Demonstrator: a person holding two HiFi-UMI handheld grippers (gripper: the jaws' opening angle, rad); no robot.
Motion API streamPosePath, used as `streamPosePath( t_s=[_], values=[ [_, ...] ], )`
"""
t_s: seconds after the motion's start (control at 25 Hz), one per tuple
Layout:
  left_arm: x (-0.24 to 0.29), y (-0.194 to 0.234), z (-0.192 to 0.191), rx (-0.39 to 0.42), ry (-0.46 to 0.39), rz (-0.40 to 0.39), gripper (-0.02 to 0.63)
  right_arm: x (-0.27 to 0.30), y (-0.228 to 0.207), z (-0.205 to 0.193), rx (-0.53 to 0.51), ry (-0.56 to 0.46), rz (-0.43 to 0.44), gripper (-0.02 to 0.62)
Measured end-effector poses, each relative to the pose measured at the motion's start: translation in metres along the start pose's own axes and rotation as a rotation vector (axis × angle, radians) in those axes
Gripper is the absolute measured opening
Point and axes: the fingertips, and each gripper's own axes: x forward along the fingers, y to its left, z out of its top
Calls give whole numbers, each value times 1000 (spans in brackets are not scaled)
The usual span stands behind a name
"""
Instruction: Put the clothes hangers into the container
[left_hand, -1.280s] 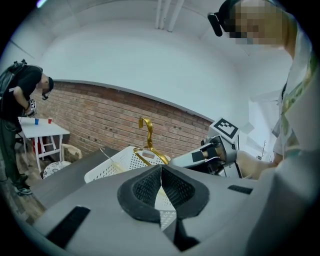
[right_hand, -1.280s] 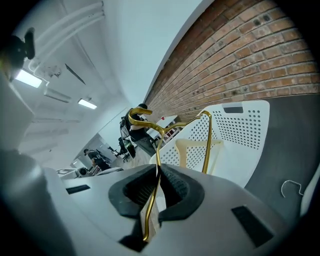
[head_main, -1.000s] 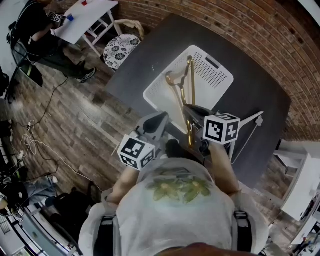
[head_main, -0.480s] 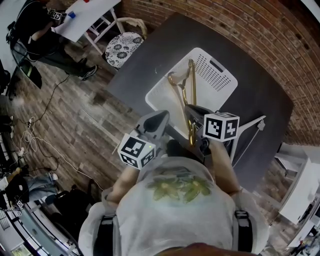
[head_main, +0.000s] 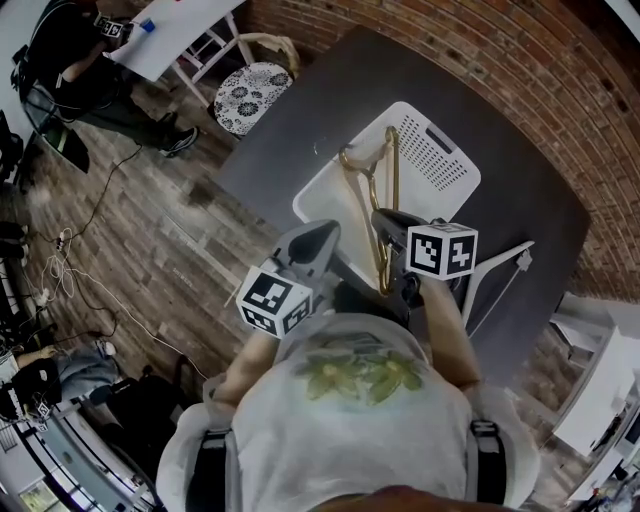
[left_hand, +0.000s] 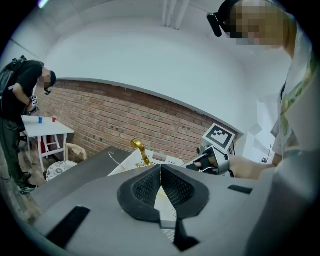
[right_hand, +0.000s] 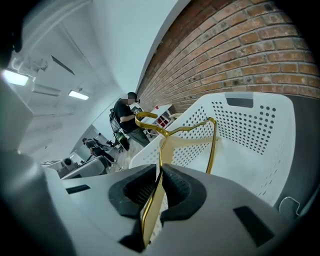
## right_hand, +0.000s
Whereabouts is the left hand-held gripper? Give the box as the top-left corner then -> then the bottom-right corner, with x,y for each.
41,154 -> 112,180

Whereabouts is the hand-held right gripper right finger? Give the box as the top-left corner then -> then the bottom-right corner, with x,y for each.
149,163 -> 276,256

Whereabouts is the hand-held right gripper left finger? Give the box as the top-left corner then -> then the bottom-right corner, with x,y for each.
43,163 -> 164,252

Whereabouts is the thin brass metal hanger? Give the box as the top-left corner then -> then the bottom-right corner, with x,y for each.
134,111 -> 218,248

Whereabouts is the white plastic laundry basket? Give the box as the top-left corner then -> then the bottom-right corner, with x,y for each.
128,90 -> 297,226

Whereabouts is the black green bag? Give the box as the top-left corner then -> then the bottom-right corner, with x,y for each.
113,132 -> 130,151

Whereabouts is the ceiling light panel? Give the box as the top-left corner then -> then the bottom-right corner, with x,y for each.
1,69 -> 30,86
67,90 -> 90,101

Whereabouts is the white ceiling air conditioner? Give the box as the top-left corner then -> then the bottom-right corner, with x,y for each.
31,83 -> 62,98

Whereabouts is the white folding table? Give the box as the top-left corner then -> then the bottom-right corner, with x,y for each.
149,104 -> 176,126

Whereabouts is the dark ceiling vent strip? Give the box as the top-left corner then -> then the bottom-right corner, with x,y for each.
50,55 -> 76,76

